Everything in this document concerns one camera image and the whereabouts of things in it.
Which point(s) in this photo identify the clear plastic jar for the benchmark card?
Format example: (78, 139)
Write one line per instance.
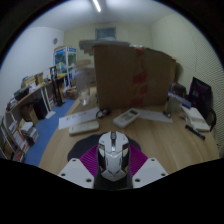
(84, 86)

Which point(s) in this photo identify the flat white oblong remote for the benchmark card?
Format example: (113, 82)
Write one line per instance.
(84, 127)

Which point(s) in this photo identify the dark bag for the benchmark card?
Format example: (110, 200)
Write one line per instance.
(178, 89)

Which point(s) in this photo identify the shelf unit with books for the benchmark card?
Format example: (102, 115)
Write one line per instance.
(20, 130)

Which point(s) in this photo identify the ceiling tube light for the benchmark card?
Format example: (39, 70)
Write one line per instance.
(96, 5)

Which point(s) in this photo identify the blue and white cabinet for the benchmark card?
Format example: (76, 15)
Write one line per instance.
(65, 63)

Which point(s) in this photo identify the white remote control with buttons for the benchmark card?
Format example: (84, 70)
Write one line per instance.
(126, 118)

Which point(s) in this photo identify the white round container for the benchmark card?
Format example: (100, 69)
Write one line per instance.
(174, 105)

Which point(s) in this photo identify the white computer mouse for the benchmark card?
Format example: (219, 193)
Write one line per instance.
(113, 156)

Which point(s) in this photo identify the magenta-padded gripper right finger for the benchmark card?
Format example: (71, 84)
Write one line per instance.
(150, 171)

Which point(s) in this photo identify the round wall clock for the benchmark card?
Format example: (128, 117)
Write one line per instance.
(55, 41)

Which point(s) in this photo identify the white open book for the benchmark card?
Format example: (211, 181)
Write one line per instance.
(197, 118)

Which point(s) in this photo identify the small dark object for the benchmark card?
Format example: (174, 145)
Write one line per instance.
(167, 114)

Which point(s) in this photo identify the dark scalloped mouse pad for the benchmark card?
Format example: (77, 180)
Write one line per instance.
(80, 146)

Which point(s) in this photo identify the large brown cardboard box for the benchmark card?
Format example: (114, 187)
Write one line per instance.
(126, 76)

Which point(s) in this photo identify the window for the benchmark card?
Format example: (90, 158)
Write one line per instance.
(105, 33)

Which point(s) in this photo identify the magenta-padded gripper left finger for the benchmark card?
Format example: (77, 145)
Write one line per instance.
(75, 171)

